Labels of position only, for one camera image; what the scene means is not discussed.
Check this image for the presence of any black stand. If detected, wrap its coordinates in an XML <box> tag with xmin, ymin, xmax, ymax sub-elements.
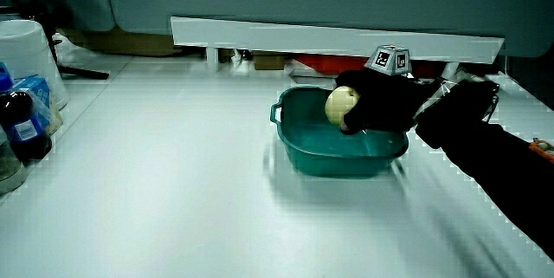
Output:
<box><xmin>7</xmin><ymin>0</ymin><xmax>111</xmax><ymax>81</ymax></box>

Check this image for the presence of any orange object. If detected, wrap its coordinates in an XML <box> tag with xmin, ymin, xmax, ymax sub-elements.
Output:
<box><xmin>528</xmin><ymin>137</ymin><xmax>554</xmax><ymax>165</ymax></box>

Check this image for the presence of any person's right forearm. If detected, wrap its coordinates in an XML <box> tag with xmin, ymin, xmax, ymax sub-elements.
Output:
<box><xmin>413</xmin><ymin>79</ymin><xmax>554</xmax><ymax>262</ymax></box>

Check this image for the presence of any clear glass jar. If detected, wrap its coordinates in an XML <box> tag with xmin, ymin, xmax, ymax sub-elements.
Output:
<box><xmin>0</xmin><ymin>125</ymin><xmax>29</xmax><ymax>195</ymax></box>

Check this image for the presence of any large cardboard box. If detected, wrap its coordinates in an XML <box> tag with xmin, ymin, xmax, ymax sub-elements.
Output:
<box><xmin>59</xmin><ymin>26</ymin><xmax>184</xmax><ymax>58</ymax></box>

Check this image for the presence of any dark soda bottle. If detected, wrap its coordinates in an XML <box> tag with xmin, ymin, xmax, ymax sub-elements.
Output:
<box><xmin>0</xmin><ymin>72</ymin><xmax>54</xmax><ymax>162</ymax></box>

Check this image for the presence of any yellow round ball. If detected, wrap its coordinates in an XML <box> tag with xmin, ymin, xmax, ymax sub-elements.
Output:
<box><xmin>325</xmin><ymin>86</ymin><xmax>361</xmax><ymax>127</ymax></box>

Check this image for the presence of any long white board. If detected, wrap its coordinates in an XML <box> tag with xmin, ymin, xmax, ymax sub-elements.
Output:
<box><xmin>170</xmin><ymin>16</ymin><xmax>506</xmax><ymax>65</ymax></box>

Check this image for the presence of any small cardboard box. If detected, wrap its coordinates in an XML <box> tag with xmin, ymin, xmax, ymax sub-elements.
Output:
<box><xmin>252</xmin><ymin>52</ymin><xmax>287</xmax><ymax>72</ymax></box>

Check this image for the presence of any green plastic basin plate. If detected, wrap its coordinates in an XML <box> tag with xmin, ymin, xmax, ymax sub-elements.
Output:
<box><xmin>269</xmin><ymin>86</ymin><xmax>409</xmax><ymax>178</ymax></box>

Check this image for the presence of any person's right hand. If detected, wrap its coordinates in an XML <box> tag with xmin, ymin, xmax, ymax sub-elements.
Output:
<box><xmin>335</xmin><ymin>44</ymin><xmax>439</xmax><ymax>136</ymax></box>

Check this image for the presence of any white plastic bucket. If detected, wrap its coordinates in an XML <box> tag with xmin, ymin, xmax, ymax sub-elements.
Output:
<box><xmin>0</xmin><ymin>19</ymin><xmax>69</xmax><ymax>111</ymax></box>

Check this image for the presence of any red container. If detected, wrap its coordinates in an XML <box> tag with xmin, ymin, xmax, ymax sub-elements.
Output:
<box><xmin>292</xmin><ymin>54</ymin><xmax>448</xmax><ymax>80</ymax></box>

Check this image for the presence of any blue carton box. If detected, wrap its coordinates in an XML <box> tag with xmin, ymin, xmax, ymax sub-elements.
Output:
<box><xmin>11</xmin><ymin>75</ymin><xmax>64</xmax><ymax>137</ymax></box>

